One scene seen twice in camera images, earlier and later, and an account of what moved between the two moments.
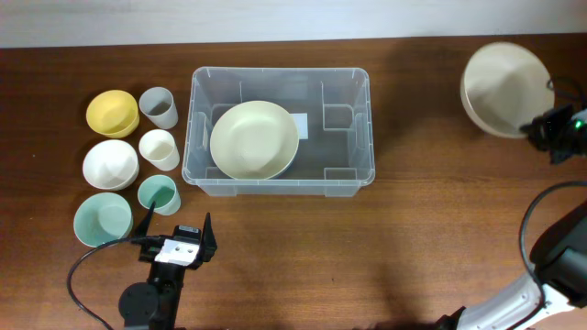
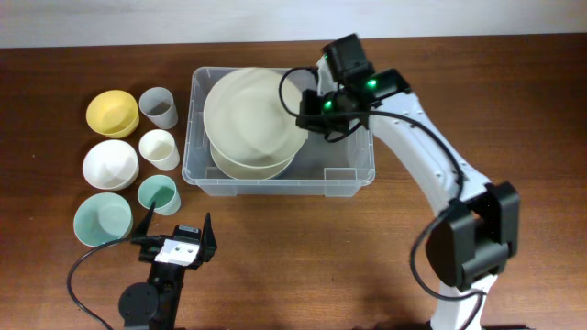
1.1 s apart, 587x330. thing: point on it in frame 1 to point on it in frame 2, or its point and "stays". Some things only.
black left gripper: [206, 247] stays
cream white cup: [158, 147] stays
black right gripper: [539, 130] to [309, 118]
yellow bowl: [113, 114] stays
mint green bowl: [102, 217] stays
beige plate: [504, 86] to [245, 122]
